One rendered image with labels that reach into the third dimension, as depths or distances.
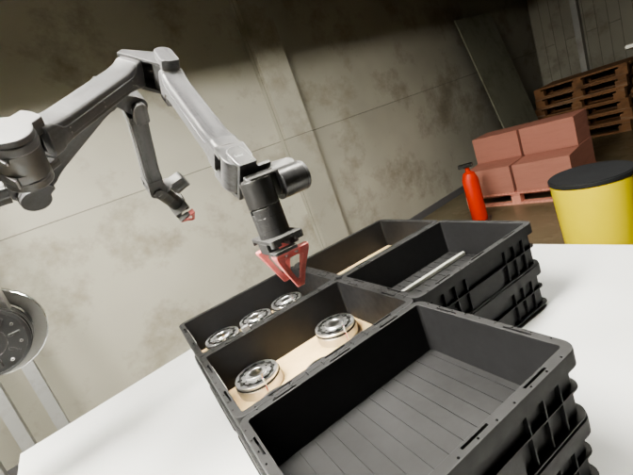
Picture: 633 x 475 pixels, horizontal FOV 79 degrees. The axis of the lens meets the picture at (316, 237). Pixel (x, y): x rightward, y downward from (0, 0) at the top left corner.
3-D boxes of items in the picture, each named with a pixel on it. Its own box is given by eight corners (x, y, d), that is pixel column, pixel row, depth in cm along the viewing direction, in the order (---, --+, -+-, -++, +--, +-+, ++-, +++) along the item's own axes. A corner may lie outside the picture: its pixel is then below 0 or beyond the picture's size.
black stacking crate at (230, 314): (219, 401, 89) (200, 360, 86) (195, 359, 115) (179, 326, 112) (351, 317, 105) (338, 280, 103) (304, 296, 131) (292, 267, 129)
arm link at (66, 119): (134, 78, 96) (125, 37, 89) (186, 92, 96) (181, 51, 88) (-9, 186, 66) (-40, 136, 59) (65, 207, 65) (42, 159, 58)
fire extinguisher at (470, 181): (483, 218, 384) (468, 159, 370) (502, 221, 359) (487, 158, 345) (462, 227, 379) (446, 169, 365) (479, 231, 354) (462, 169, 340)
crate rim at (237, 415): (242, 434, 60) (235, 421, 60) (202, 367, 86) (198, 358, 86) (420, 309, 77) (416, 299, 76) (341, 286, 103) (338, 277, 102)
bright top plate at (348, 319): (327, 342, 87) (326, 340, 87) (309, 330, 96) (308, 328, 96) (362, 321, 91) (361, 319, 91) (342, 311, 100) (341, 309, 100)
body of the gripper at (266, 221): (283, 235, 76) (269, 200, 74) (305, 237, 67) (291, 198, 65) (253, 248, 73) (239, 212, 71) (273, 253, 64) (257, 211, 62)
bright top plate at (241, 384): (244, 398, 78) (243, 396, 78) (230, 380, 87) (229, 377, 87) (285, 370, 82) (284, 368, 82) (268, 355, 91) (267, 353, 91)
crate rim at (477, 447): (344, 604, 34) (334, 585, 33) (242, 434, 60) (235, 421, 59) (582, 359, 50) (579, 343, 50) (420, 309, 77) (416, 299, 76)
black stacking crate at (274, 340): (265, 479, 62) (237, 423, 60) (219, 401, 89) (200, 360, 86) (431, 350, 79) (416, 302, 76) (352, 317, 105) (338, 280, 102)
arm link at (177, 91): (154, 93, 94) (147, 48, 86) (178, 90, 96) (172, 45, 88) (229, 204, 72) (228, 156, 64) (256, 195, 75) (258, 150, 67)
